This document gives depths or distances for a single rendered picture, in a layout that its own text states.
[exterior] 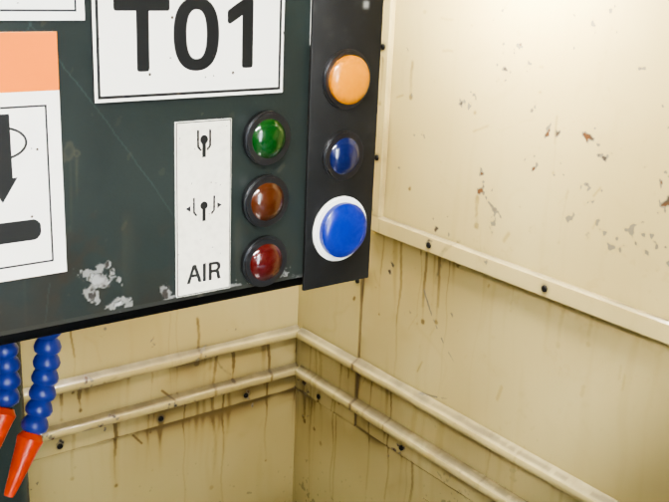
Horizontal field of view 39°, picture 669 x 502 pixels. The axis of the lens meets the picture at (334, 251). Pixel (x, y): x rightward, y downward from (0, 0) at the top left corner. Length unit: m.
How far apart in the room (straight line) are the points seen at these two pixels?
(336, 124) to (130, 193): 0.12
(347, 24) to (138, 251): 0.16
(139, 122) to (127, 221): 0.05
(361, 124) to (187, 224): 0.11
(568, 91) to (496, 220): 0.23
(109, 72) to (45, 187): 0.06
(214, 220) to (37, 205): 0.09
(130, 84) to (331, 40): 0.11
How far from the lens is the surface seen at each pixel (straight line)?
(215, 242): 0.47
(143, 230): 0.45
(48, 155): 0.43
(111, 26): 0.43
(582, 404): 1.38
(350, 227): 0.51
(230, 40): 0.46
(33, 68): 0.42
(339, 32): 0.49
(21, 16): 0.42
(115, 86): 0.43
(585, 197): 1.30
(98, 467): 1.78
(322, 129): 0.49
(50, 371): 0.64
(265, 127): 0.47
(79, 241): 0.44
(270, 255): 0.49
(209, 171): 0.46
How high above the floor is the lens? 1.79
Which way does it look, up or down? 17 degrees down
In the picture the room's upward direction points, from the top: 2 degrees clockwise
